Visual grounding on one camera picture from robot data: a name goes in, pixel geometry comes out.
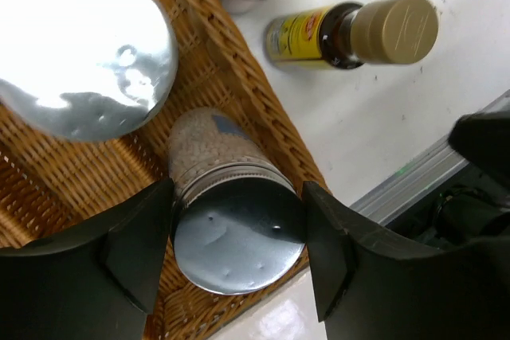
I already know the silver-lid bead jar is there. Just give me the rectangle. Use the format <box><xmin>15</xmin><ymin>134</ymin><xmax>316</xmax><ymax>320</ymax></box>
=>
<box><xmin>1</xmin><ymin>0</ymin><xmax>179</xmax><ymax>142</ymax></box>
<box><xmin>169</xmin><ymin>107</ymin><xmax>306</xmax><ymax>295</ymax></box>

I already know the left small yellow bottle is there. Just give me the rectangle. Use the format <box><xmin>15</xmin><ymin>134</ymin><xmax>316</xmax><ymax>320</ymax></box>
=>
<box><xmin>264</xmin><ymin>0</ymin><xmax>439</xmax><ymax>70</ymax></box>

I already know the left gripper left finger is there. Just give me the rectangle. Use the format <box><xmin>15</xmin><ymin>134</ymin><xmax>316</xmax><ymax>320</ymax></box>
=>
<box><xmin>1</xmin><ymin>178</ymin><xmax>174</xmax><ymax>339</ymax></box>

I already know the wicker divided tray basket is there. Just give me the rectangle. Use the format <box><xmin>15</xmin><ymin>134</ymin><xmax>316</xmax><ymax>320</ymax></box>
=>
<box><xmin>0</xmin><ymin>0</ymin><xmax>332</xmax><ymax>340</ymax></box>

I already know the aluminium front rail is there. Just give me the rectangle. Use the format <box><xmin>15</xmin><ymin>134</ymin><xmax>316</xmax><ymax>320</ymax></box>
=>
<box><xmin>348</xmin><ymin>91</ymin><xmax>510</xmax><ymax>225</ymax></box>

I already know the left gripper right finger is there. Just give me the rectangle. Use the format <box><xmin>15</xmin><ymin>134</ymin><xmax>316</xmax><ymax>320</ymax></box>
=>
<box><xmin>302</xmin><ymin>182</ymin><xmax>509</xmax><ymax>339</ymax></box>

